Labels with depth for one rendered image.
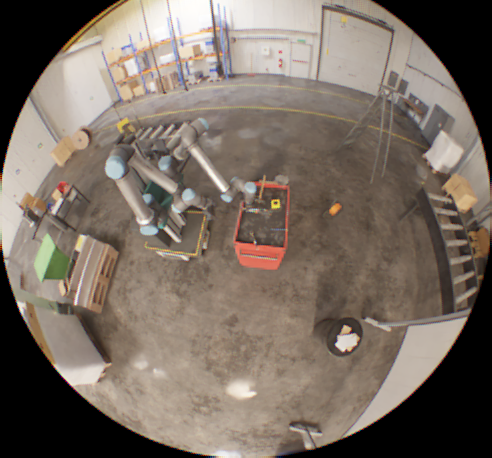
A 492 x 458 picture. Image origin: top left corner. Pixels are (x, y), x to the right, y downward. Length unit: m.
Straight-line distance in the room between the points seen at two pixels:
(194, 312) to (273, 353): 1.17
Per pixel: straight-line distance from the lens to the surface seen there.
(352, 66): 11.57
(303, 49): 10.86
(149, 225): 1.35
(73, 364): 3.15
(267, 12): 10.98
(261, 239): 1.56
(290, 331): 2.41
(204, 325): 2.45
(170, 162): 1.73
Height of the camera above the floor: 2.34
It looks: 58 degrees down
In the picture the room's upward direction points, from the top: 6 degrees counter-clockwise
